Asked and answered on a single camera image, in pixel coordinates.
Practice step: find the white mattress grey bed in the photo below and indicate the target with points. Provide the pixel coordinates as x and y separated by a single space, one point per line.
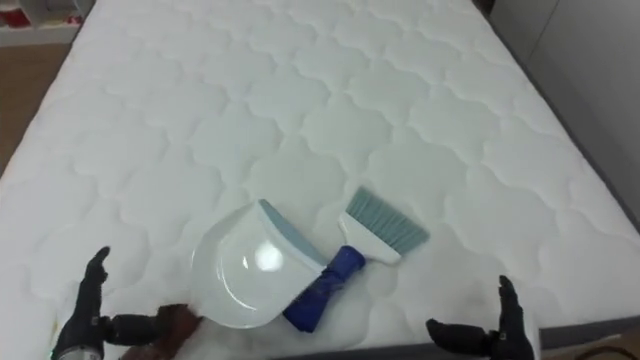
300 100

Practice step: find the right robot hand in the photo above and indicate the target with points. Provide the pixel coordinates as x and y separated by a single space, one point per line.
507 340

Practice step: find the white shelf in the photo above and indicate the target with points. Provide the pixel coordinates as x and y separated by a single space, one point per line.
35 32

